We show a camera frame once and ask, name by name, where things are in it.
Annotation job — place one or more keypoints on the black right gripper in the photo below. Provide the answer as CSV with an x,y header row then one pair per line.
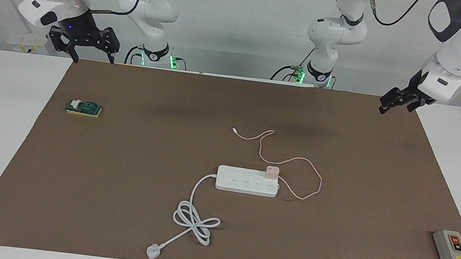
x,y
82,31

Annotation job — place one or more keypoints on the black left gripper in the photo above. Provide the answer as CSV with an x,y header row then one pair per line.
x,y
413,90

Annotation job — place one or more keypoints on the pink charger adapter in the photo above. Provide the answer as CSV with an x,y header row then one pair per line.
x,y
272,173

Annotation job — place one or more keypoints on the white power strip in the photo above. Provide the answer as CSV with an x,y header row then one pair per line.
x,y
241,181

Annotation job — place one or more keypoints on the grey push button box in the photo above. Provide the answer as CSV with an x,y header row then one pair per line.
x,y
453,249

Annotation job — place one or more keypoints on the brown paper mat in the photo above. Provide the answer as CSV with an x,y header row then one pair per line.
x,y
331,238

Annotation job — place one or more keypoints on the white wall socket box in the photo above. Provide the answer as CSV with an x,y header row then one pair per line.
x,y
25,45

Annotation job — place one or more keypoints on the green knife switch yellow base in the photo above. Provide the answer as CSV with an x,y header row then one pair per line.
x,y
85,108

